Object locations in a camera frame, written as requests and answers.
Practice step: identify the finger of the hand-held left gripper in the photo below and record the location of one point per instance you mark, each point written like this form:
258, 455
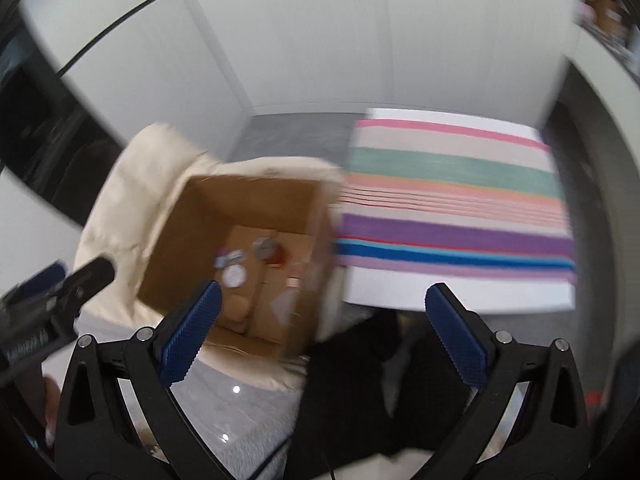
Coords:
92, 272
47, 275

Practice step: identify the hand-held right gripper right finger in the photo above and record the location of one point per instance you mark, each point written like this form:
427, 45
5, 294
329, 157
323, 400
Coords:
460, 340

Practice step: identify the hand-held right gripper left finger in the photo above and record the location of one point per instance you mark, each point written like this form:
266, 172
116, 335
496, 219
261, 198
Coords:
195, 330

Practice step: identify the white round compact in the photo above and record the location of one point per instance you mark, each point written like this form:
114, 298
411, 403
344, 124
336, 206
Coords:
234, 276

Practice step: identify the purple small tube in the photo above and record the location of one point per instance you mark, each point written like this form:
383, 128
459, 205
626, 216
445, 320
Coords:
227, 259

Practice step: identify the brown cardboard box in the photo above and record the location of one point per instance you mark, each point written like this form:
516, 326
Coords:
200, 240

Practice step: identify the person's left hand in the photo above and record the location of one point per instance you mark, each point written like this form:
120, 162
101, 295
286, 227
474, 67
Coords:
50, 402

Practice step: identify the white table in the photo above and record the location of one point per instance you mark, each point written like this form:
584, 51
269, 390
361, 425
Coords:
450, 295

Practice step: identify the cream padded armchair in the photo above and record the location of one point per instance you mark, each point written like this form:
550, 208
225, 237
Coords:
140, 185

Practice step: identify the striped colourful cloth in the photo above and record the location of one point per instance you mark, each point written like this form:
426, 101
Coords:
450, 240

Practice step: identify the grey round jar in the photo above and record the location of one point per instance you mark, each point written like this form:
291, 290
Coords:
264, 248

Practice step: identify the red small container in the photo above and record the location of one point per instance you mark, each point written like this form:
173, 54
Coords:
281, 256

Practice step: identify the person's black pants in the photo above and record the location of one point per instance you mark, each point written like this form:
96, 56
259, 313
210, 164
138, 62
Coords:
345, 385

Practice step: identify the black glossy screen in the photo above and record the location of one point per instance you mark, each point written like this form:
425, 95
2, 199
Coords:
40, 135

